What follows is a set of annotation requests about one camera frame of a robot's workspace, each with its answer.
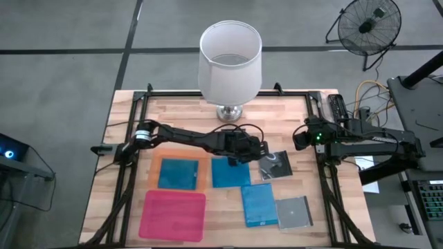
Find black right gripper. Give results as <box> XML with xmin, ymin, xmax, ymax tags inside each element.
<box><xmin>293</xmin><ymin>116</ymin><xmax>329</xmax><ymax>151</ymax></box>

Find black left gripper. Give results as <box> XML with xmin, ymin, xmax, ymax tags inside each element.
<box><xmin>219</xmin><ymin>128</ymin><xmax>271</xmax><ymax>168</ymax></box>

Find clear black-tray CD jewel case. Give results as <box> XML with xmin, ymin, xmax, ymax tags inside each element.
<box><xmin>258</xmin><ymin>150</ymin><xmax>294</xmax><ymax>182</ymax></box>
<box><xmin>275</xmin><ymin>195</ymin><xmax>315</xmax><ymax>232</ymax></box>

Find large blue disc case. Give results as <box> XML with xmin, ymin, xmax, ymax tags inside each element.
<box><xmin>240</xmin><ymin>182</ymin><xmax>280</xmax><ymax>228</ymax></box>

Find cream plastic bin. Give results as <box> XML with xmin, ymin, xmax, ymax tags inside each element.
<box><xmin>147</xmin><ymin>147</ymin><xmax>213</xmax><ymax>193</ymax></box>

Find pink translucent plastic bin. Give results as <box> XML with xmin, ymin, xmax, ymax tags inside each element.
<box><xmin>138</xmin><ymin>189</ymin><xmax>207</xmax><ymax>243</ymax></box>

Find white paper sheet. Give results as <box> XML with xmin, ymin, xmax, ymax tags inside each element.
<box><xmin>356</xmin><ymin>155</ymin><xmax>381</xmax><ymax>194</ymax></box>

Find black support beam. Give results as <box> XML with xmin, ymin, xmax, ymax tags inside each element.
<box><xmin>359</xmin><ymin>151</ymin><xmax>420</xmax><ymax>187</ymax></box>

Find silver table lamp white shade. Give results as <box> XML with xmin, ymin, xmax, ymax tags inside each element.
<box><xmin>197</xmin><ymin>19</ymin><xmax>263</xmax><ymax>122</ymax></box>

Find grey side table top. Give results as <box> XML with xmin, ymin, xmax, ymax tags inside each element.
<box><xmin>386</xmin><ymin>75</ymin><xmax>443</xmax><ymax>172</ymax></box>

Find black floor fan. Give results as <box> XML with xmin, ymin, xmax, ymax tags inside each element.
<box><xmin>325</xmin><ymin>0</ymin><xmax>403</xmax><ymax>73</ymax></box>

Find black stand pole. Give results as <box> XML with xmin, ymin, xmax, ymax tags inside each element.
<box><xmin>401</xmin><ymin>50</ymin><xmax>443</xmax><ymax>89</ymax></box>

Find black backlit keyboard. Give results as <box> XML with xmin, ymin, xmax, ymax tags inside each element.
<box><xmin>413</xmin><ymin>178</ymin><xmax>443</xmax><ymax>222</ymax></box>

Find grey desk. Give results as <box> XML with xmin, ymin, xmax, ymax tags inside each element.
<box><xmin>0</xmin><ymin>151</ymin><xmax>56</xmax><ymax>183</ymax></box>

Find computer with blue light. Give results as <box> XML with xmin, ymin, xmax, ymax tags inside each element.
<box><xmin>0</xmin><ymin>133</ymin><xmax>30</xmax><ymax>162</ymax></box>

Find yellow cable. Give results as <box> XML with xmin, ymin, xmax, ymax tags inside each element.
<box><xmin>352</xmin><ymin>80</ymin><xmax>395</xmax><ymax>120</ymax></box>

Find black aluminium table frame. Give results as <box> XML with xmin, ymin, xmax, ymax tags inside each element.
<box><xmin>82</xmin><ymin>82</ymin><xmax>373</xmax><ymax>248</ymax></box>

